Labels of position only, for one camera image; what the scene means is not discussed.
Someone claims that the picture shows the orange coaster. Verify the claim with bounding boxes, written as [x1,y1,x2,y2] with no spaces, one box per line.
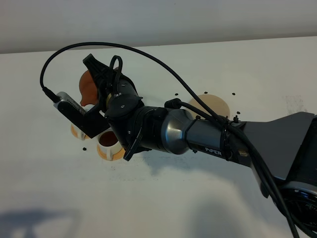
[71,124,90,141]
[97,143,125,161]

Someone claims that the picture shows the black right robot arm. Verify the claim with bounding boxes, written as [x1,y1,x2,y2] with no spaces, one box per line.
[83,55,317,238]

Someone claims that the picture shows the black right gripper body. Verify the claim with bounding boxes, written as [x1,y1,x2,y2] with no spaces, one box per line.
[81,74,152,162]

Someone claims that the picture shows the orange coaster far left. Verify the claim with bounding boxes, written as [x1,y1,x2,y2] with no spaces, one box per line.
[71,124,90,141]

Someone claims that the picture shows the white teacup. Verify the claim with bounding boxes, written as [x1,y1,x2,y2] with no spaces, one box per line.
[97,130,125,161]
[74,104,96,141]

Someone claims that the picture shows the white teacup far left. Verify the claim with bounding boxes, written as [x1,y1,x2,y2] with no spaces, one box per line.
[74,104,96,141]

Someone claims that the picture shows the round beige teapot coaster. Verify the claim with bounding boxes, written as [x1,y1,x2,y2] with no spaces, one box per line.
[186,94,230,118]

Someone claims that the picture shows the brown clay teapot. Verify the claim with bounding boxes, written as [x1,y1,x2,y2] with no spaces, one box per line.
[78,66,119,106]

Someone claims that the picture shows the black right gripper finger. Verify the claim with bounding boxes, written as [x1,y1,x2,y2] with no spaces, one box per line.
[83,54,110,87]

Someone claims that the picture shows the orange coaster near right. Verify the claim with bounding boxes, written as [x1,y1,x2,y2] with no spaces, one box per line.
[97,143,125,161]

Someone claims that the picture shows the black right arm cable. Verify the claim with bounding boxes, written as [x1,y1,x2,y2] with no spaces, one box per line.
[39,42,302,238]

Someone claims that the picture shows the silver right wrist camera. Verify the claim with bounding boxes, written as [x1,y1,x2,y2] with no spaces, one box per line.
[54,92,86,129]

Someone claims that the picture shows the white teacup near right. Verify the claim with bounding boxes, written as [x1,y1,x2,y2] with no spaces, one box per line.
[97,130,125,161]

